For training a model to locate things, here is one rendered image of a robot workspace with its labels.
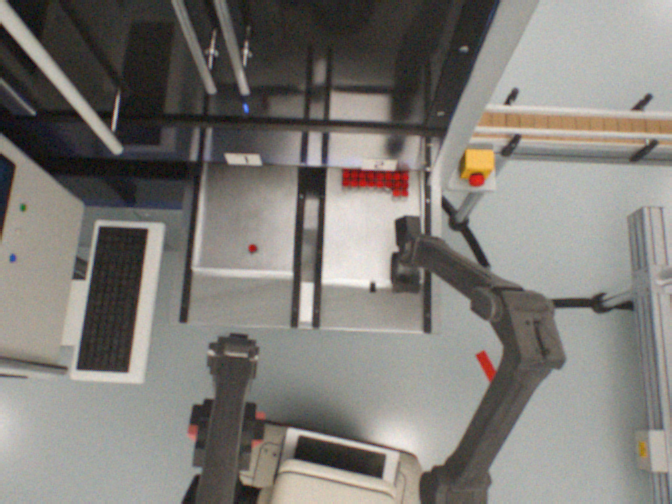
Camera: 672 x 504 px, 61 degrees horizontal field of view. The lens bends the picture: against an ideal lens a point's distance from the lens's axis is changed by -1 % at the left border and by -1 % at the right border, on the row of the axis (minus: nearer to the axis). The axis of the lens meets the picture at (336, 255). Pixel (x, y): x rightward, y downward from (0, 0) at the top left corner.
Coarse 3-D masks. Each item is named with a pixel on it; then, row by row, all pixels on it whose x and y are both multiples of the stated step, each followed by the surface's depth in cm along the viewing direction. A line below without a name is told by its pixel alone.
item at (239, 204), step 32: (224, 192) 157; (256, 192) 157; (288, 192) 157; (224, 224) 154; (256, 224) 154; (288, 224) 154; (192, 256) 148; (224, 256) 152; (256, 256) 152; (288, 256) 152
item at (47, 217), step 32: (0, 160) 121; (32, 160) 135; (0, 192) 122; (32, 192) 135; (64, 192) 151; (0, 224) 122; (32, 224) 136; (64, 224) 151; (0, 256) 124; (32, 256) 136; (64, 256) 152; (0, 288) 124; (32, 288) 137; (64, 288) 153; (0, 320) 125; (32, 320) 138; (0, 352) 125; (32, 352) 138
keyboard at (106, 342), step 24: (96, 240) 160; (120, 240) 158; (144, 240) 160; (96, 264) 157; (120, 264) 157; (96, 288) 155; (120, 288) 155; (96, 312) 153; (120, 312) 153; (96, 336) 153; (120, 336) 152; (96, 360) 150; (120, 360) 151
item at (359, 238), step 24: (336, 168) 159; (336, 192) 157; (336, 216) 155; (360, 216) 155; (384, 216) 155; (336, 240) 153; (360, 240) 153; (384, 240) 153; (336, 264) 151; (360, 264) 151; (384, 264) 152
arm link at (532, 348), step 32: (512, 320) 83; (544, 320) 85; (512, 352) 83; (544, 352) 83; (512, 384) 85; (480, 416) 93; (512, 416) 89; (480, 448) 93; (448, 480) 99; (480, 480) 98
